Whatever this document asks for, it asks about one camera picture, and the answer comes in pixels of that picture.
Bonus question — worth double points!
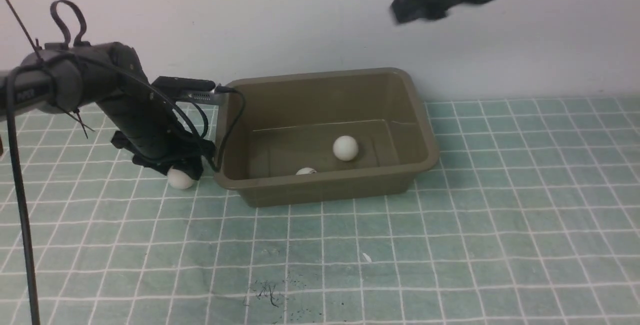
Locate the olive plastic storage bin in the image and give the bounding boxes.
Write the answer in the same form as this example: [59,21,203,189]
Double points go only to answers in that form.
[213,67,440,208]

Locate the green checkered tablecloth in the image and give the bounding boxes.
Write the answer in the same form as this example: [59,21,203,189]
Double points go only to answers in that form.
[16,98,640,325]

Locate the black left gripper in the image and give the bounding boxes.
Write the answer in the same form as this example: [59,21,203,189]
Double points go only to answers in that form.
[97,44,204,180]

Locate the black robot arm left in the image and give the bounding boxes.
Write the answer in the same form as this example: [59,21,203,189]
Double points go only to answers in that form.
[1,42,204,180]

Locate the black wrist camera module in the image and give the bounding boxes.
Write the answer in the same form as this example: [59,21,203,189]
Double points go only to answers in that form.
[151,76,226,106]

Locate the white ball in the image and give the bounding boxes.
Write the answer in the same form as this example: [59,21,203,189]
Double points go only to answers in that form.
[166,167,195,191]
[333,135,359,163]
[295,167,317,175]

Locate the black cable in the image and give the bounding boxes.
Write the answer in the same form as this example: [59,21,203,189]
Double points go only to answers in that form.
[5,65,42,325]

